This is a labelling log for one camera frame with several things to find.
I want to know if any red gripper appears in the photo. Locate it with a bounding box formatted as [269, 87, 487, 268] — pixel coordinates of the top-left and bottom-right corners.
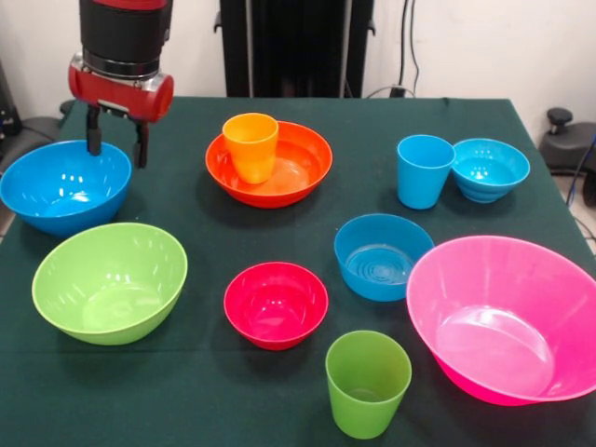
[68, 53, 175, 169]

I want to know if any large blue bowl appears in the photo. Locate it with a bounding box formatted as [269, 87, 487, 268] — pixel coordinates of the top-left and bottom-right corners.
[0, 140, 133, 237]

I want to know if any orange cup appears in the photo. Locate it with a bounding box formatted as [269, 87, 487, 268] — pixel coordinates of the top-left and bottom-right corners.
[222, 112, 280, 185]

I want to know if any orange-red bowl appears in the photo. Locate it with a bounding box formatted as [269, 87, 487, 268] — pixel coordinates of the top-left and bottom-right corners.
[205, 120, 334, 210]

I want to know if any black equipment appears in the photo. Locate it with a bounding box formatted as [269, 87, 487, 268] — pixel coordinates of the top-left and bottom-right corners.
[0, 60, 20, 137]

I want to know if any dark green tablecloth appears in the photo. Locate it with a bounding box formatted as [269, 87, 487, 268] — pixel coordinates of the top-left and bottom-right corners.
[0, 95, 596, 447]

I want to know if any green bowl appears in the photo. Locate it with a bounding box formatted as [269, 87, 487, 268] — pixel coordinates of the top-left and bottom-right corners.
[31, 222, 189, 346]

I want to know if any small pink-red bowl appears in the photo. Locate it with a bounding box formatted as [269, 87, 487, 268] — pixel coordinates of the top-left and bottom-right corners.
[223, 261, 330, 352]

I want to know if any blue flat-bottomed bowl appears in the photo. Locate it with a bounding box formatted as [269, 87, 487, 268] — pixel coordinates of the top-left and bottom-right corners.
[333, 213, 436, 303]

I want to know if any blue cup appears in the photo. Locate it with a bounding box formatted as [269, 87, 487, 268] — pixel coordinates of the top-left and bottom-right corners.
[396, 134, 457, 210]

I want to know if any green cup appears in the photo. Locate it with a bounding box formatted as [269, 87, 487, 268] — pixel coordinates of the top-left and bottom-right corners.
[324, 330, 413, 440]

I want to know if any small light blue ribbed bowl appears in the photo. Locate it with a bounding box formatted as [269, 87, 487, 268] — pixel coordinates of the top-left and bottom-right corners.
[450, 138, 532, 204]

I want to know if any large pink bowl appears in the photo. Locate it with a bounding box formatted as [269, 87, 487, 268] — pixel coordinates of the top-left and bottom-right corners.
[405, 235, 596, 407]

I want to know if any black pedestal foot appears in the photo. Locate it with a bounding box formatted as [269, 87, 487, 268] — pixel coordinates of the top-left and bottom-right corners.
[538, 107, 596, 171]
[0, 99, 75, 174]

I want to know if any black hanging cable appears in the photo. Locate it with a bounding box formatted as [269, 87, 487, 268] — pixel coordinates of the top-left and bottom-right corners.
[399, 0, 421, 98]

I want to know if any blue cable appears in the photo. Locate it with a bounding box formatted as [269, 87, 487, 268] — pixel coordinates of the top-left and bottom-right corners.
[564, 132, 596, 206]

